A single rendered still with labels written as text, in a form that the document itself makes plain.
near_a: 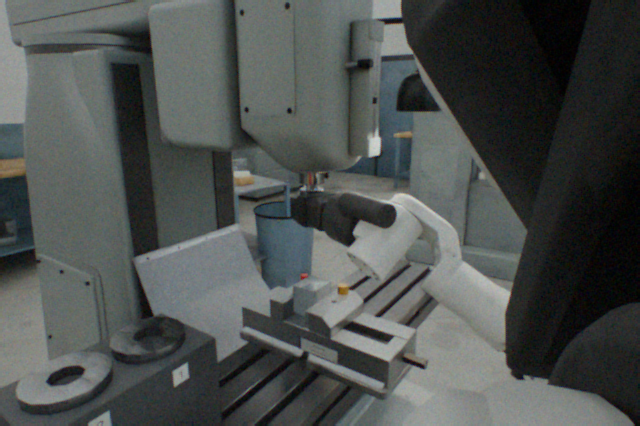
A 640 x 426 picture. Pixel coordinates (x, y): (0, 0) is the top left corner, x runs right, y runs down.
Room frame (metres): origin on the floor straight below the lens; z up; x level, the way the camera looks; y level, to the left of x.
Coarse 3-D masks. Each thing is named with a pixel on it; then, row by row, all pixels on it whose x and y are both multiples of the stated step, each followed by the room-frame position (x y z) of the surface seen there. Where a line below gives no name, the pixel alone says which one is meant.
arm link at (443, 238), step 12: (408, 204) 0.57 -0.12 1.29; (420, 204) 0.57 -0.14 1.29; (420, 216) 0.56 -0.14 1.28; (432, 216) 0.56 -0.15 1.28; (432, 228) 0.55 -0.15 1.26; (444, 228) 0.55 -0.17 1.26; (432, 240) 0.58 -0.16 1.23; (444, 240) 0.54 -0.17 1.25; (456, 240) 0.54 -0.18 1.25; (432, 252) 0.58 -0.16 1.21; (444, 252) 0.53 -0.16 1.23; (456, 252) 0.53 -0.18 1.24; (444, 264) 0.52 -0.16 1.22; (456, 264) 0.52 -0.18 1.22; (432, 276) 0.51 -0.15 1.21; (444, 276) 0.51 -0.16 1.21; (432, 288) 0.52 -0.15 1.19
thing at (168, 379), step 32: (160, 320) 0.52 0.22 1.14; (96, 352) 0.44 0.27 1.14; (128, 352) 0.44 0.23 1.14; (160, 352) 0.45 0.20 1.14; (192, 352) 0.47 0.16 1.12; (32, 384) 0.39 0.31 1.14; (64, 384) 0.40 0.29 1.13; (96, 384) 0.38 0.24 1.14; (128, 384) 0.40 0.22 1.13; (160, 384) 0.43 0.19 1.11; (192, 384) 0.46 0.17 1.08; (0, 416) 0.36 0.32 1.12; (32, 416) 0.35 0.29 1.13; (64, 416) 0.35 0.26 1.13; (96, 416) 0.36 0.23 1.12; (128, 416) 0.39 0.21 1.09; (160, 416) 0.42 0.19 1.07; (192, 416) 0.46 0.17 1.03
